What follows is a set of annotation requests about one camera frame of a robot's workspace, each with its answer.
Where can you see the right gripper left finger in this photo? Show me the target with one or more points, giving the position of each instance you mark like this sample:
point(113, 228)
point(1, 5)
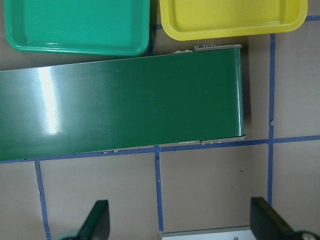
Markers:
point(97, 224)

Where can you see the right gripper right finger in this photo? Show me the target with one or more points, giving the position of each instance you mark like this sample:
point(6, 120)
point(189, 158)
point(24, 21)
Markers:
point(266, 223)

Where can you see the green conveyor belt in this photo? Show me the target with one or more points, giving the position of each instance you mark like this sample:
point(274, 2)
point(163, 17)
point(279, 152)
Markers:
point(122, 103)

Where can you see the green plastic tray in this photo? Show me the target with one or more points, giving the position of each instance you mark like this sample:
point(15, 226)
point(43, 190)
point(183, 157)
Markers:
point(90, 27)

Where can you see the yellow plastic tray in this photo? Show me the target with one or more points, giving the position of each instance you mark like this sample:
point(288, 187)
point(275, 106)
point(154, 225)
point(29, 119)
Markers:
point(188, 20)

